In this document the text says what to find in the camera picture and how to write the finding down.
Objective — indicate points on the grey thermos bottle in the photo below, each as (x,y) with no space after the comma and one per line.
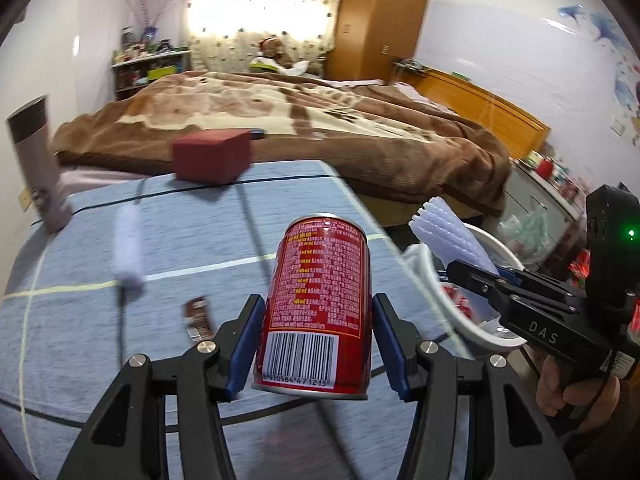
(37,170)

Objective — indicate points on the blue dolphin wall sticker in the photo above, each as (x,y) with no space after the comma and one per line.
(605,35)

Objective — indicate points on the translucent ribbed plastic cup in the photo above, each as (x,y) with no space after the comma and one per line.
(450,235)

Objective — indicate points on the brown snack wrapper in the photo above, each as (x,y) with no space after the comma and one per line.
(197,315)

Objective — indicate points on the wooden headboard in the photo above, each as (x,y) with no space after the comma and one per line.
(480,105)

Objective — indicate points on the clear plastic bag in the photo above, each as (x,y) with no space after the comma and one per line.
(525,235)

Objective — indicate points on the white shelf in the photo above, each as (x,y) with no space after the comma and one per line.
(150,72)

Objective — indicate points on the red drink can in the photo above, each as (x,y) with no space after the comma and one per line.
(315,300)

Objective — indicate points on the brown blanket bed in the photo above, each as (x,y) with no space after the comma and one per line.
(300,120)

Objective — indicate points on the person's right hand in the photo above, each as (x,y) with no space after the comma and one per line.
(550,385)

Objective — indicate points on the brown teddy bear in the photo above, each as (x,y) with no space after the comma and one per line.
(274,50)

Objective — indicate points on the beige wall socket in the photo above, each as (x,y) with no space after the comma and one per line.
(23,200)

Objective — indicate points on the grey bedside cabinet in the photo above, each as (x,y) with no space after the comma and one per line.
(555,200)

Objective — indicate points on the dark red box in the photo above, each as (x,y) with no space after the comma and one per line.
(210,157)

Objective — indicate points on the heart-print curtain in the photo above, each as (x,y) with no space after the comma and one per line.
(240,10)

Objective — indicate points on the wooden wardrobe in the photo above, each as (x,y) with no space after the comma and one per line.
(380,15)

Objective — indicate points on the green white pack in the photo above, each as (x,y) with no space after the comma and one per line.
(264,64)

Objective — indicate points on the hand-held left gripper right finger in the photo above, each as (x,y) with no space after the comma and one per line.
(392,345)

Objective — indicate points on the white trash bin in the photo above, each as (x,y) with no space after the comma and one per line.
(492,337)

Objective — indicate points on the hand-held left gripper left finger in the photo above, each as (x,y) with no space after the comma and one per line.
(245,340)

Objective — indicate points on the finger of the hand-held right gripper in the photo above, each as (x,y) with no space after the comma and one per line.
(540,282)
(480,280)

